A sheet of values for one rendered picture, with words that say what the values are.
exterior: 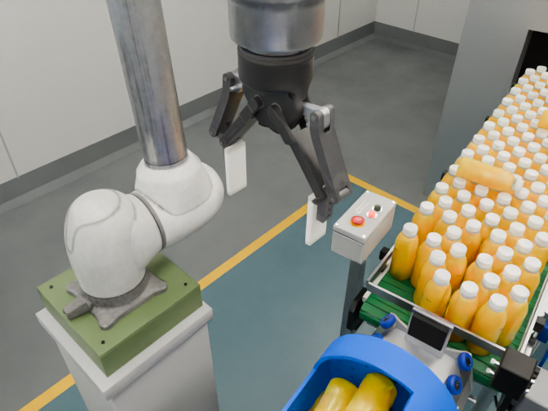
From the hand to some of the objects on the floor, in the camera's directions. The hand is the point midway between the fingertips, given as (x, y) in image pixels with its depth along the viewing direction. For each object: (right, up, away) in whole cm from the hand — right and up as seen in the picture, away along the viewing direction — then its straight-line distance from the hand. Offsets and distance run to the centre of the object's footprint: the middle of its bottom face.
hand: (274, 205), depth 59 cm
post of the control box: (+26, -88, +148) cm, 174 cm away
